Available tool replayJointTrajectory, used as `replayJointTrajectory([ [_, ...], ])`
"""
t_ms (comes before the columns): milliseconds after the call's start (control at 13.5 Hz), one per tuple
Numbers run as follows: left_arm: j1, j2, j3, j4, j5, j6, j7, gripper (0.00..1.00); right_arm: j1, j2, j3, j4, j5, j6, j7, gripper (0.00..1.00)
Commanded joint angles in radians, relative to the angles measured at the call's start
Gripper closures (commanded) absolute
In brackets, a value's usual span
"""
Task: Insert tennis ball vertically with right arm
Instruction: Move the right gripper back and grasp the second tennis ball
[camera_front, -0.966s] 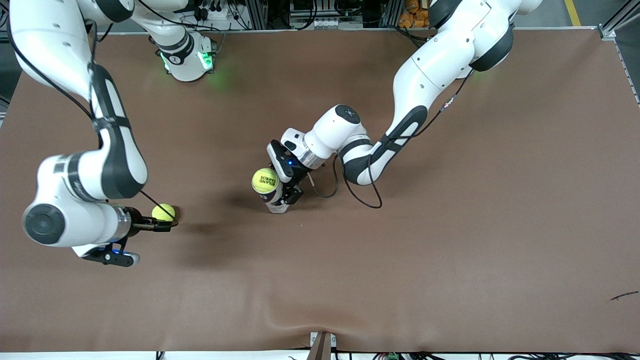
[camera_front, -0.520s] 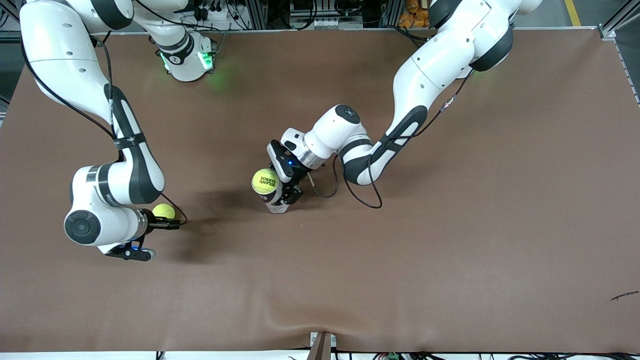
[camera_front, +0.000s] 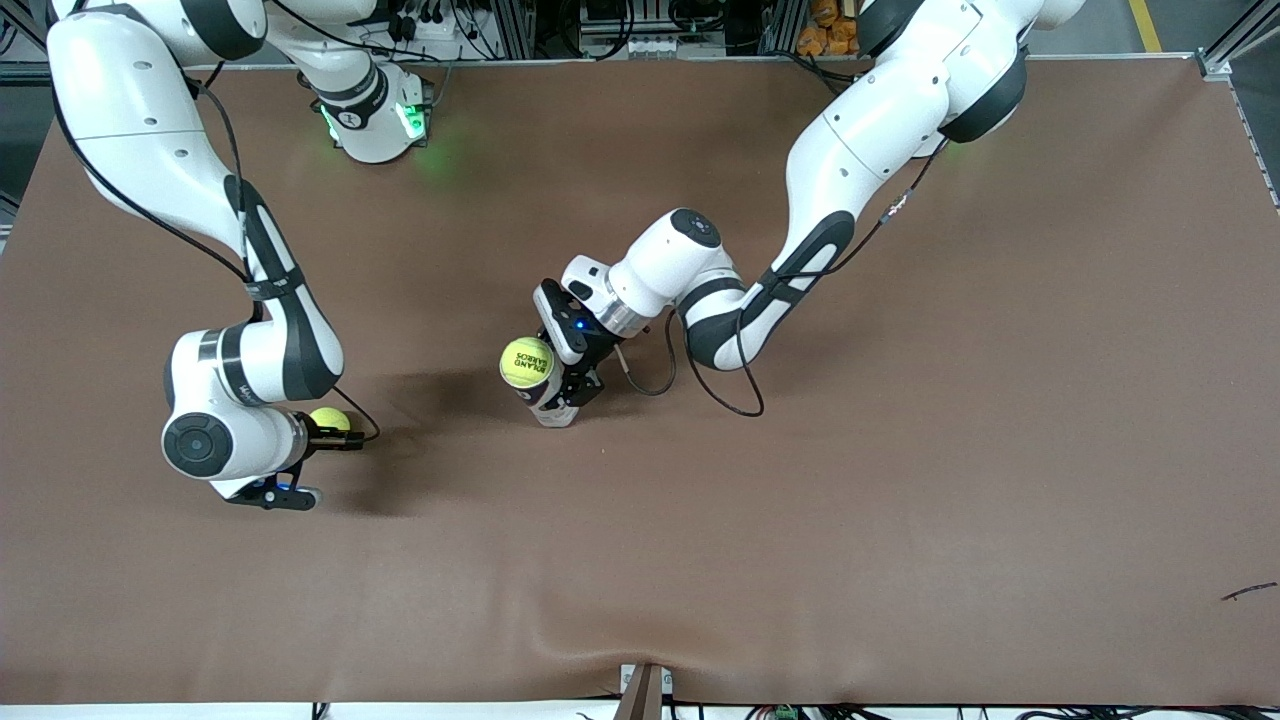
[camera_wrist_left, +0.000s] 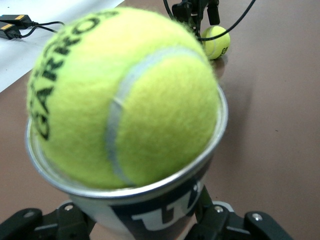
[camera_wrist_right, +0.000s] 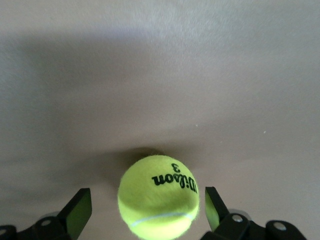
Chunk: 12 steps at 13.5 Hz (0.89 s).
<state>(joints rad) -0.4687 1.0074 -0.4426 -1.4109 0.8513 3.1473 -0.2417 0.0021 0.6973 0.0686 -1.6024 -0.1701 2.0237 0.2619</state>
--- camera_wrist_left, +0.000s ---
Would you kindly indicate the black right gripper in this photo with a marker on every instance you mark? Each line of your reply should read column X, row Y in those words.
column 197, row 2

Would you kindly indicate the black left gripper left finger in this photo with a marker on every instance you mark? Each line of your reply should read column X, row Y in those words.
column 67, row 222

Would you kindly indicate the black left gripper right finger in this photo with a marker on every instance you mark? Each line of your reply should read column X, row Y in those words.
column 220, row 222

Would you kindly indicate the yellow tennis ball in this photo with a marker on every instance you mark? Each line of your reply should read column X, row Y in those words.
column 216, row 42
column 125, row 100

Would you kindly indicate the clear tennis ball can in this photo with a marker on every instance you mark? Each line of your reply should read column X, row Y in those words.
column 150, row 220

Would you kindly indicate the black adapter with yellow label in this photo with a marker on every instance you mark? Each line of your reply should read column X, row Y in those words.
column 16, row 18
column 7, row 29

